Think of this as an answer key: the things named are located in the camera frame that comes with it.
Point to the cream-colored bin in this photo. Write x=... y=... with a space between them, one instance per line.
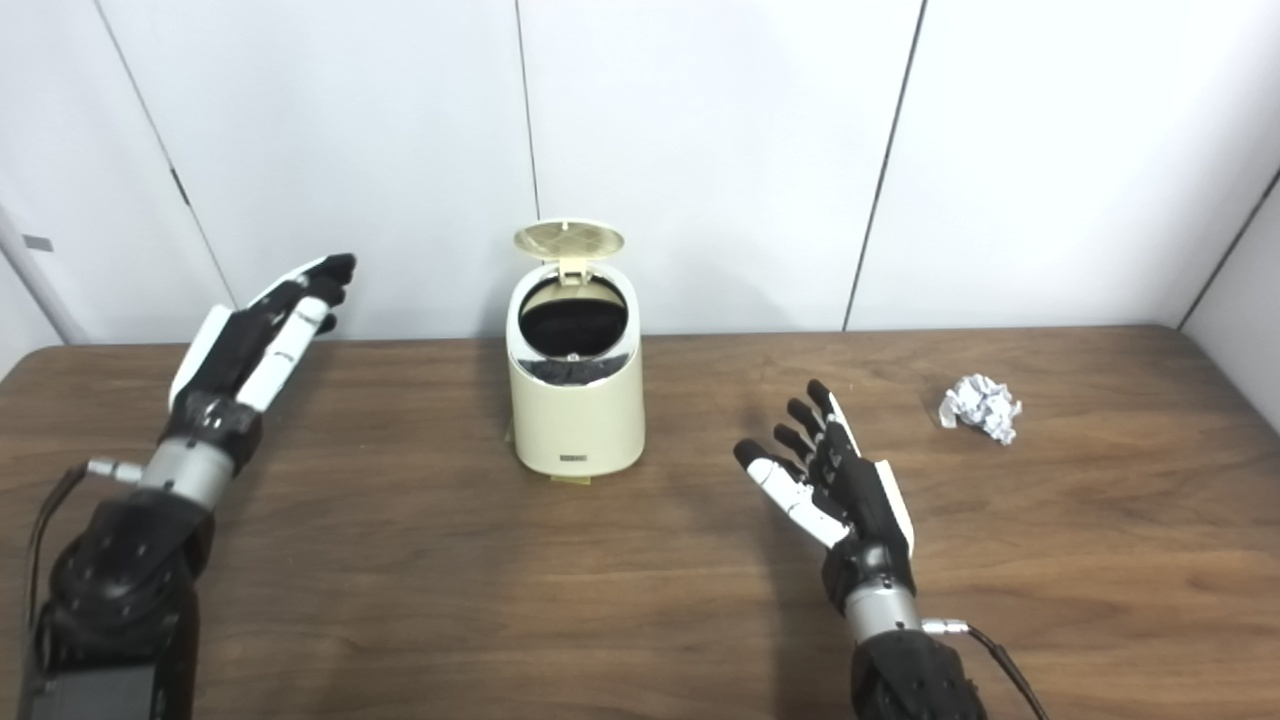
x=578 y=420

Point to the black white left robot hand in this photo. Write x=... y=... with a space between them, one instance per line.
x=235 y=360

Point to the cream round bin lid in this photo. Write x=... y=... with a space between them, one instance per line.
x=568 y=240

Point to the white paper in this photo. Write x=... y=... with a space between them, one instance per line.
x=982 y=403

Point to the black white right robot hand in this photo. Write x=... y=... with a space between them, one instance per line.
x=860 y=510

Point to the black bin liner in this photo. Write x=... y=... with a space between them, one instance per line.
x=572 y=325

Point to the wide yellow tape strip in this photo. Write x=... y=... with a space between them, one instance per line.
x=571 y=479

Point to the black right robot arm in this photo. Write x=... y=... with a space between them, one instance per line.
x=910 y=670

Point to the black wall panel hinge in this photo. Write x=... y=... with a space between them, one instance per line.
x=180 y=185

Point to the grey wall label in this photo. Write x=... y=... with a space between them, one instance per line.
x=38 y=243

